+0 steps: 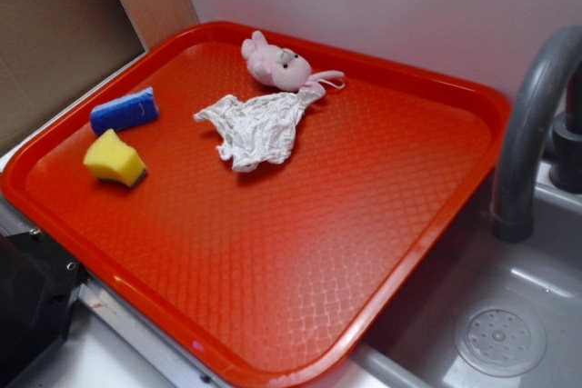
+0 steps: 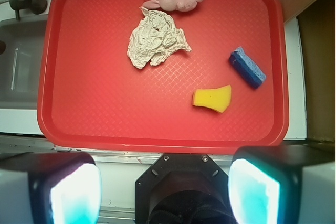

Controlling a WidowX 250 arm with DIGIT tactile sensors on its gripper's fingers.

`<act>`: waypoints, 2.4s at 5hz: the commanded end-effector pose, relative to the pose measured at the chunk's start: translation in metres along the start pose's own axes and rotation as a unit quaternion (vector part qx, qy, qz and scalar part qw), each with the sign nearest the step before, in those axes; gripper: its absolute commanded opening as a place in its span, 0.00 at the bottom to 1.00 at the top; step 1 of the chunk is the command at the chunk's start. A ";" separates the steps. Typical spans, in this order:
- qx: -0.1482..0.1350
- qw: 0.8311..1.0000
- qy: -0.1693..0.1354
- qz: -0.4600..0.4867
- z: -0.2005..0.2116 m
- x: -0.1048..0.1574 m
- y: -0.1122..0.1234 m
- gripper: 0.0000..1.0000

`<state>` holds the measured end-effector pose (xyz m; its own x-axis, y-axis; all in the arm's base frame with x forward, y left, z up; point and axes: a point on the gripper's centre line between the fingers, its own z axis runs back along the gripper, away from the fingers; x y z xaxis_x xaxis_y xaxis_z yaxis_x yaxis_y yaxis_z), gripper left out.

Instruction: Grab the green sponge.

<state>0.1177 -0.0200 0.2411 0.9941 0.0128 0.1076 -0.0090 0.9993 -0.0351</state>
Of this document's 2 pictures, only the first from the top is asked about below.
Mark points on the red plastic tray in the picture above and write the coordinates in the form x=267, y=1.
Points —
x=268, y=278

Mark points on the grey curved faucet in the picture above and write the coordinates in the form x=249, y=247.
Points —
x=540, y=98

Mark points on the crumpled white cloth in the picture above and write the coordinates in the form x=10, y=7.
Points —
x=260, y=130

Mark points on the clear round sink drain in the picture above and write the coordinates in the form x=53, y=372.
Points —
x=499, y=338

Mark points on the yellow green sponge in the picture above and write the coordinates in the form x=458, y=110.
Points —
x=110, y=159

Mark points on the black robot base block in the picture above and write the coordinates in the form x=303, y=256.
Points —
x=40, y=283

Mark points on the blue sponge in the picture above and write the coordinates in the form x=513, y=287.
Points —
x=125, y=112

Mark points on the grey plastic sink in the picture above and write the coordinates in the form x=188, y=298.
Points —
x=411, y=344

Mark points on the black faucet knob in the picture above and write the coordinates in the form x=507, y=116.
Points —
x=565, y=172

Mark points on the pink plush bunny toy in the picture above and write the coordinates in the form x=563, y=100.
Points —
x=282, y=68

